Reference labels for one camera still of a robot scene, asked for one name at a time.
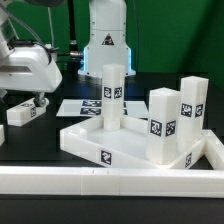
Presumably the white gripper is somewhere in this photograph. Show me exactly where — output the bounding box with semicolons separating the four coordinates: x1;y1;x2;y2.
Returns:
0;45;62;107

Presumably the white cable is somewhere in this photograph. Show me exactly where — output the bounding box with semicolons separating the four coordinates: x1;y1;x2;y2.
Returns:
46;6;56;46

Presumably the white block left edge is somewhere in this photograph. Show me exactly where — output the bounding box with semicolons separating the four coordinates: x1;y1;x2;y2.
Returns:
0;125;5;146

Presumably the white desk top tray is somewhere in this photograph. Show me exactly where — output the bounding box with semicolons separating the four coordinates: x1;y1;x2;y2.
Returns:
60;116;205;169

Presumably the black cable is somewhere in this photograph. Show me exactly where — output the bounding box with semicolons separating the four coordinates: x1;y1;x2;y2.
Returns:
57;0;85;59

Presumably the white fiducial marker sheet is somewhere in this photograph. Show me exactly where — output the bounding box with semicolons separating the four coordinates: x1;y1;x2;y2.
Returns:
56;99;148;118

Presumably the white front fence bar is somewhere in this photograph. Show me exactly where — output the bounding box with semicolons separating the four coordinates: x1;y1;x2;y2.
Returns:
0;166;224;198

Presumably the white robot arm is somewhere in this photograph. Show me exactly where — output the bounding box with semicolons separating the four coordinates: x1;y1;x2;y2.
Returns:
0;0;130;107

